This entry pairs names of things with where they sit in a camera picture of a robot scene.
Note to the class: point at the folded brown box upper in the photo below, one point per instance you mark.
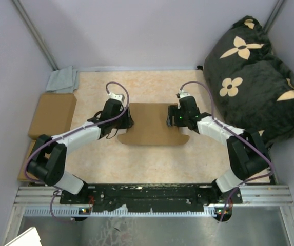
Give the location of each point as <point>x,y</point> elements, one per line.
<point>53,115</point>

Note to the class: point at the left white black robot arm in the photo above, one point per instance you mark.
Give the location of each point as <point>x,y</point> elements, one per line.
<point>49,154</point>

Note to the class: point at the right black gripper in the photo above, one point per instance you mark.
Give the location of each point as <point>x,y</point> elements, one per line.
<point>173,110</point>

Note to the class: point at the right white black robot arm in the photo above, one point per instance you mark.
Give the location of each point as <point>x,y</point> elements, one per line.
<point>247,153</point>

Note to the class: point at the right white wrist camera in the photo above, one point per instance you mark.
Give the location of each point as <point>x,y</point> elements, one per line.
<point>181,94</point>

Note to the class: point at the folded brown box lower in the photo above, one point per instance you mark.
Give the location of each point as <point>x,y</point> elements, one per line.
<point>23,176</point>

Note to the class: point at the black floral pillow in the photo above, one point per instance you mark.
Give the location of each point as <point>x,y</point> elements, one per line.
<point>251,87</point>

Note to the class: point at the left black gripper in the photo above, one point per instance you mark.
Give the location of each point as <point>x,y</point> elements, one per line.
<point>128,121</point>

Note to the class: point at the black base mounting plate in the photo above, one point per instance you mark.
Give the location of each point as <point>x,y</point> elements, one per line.
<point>161,197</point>

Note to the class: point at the brown cardboard box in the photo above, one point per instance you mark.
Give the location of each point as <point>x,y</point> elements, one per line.
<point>150,127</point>

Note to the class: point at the white paper sheet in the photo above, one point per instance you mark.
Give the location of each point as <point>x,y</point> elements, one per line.
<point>30,237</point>

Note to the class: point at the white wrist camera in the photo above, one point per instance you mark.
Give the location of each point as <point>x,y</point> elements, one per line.
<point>119,97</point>
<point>181,94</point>

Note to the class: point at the folded brown box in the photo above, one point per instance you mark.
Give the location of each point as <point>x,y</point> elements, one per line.
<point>23,176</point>
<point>53,115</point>

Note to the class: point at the grey cloth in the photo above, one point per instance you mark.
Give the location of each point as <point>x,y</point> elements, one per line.
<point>63,81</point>

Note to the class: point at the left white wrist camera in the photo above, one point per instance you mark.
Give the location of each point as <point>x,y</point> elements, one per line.
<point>119,97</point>

